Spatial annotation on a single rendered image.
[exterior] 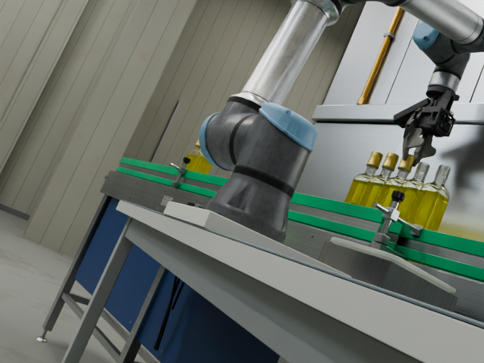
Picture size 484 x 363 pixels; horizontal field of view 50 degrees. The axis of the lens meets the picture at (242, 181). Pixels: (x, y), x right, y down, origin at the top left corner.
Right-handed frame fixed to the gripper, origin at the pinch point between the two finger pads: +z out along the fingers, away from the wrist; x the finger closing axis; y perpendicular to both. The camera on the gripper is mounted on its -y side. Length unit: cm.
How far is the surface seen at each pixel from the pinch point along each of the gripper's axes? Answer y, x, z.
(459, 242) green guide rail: 25.6, -3.8, 20.1
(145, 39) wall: -499, 64, -148
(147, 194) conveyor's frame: -111, -17, 33
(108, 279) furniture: -52, -42, 63
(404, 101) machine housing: -23.9, 14.8, -26.2
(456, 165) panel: 5.7, 12.1, -4.2
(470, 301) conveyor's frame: 33.8, -5.5, 31.8
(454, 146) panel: 2.9, 12.1, -9.8
